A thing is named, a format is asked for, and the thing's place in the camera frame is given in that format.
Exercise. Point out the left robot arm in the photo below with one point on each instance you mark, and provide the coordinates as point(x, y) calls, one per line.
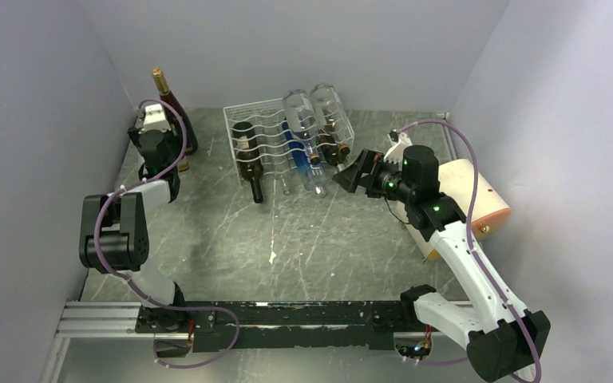
point(114, 230)

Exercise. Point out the cream cylindrical container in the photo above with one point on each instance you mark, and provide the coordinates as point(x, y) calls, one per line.
point(490, 211)

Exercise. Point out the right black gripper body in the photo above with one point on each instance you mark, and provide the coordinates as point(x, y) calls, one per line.
point(385, 178)

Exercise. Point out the dark green wine bottle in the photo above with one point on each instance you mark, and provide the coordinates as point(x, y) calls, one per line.
point(247, 157)

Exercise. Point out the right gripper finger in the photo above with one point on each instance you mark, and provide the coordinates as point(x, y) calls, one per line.
point(348, 179)
point(363, 164)

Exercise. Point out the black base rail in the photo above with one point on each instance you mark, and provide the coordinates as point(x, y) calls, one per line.
point(215, 326)

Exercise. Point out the blue vodka bottle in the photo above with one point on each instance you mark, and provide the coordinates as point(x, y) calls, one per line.
point(312, 176)

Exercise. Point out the dark bottle silver cap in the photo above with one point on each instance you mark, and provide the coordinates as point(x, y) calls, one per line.
point(335, 152)

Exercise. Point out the white wire wine rack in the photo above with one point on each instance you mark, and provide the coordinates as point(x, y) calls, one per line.
point(267, 118)

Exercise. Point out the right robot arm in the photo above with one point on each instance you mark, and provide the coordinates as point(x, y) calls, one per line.
point(500, 336)

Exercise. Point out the dark red wine bottle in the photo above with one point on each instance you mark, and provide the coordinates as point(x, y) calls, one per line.
point(167, 96)

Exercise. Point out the clear bottle orange label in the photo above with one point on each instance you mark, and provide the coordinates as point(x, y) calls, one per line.
point(183, 164)

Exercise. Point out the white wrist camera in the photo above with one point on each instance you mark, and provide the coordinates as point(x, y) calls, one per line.
point(400, 141)
point(153, 117)

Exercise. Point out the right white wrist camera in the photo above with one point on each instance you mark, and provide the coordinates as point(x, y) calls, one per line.
point(400, 141)

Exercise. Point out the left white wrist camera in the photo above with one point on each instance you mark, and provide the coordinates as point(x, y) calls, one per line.
point(153, 117)

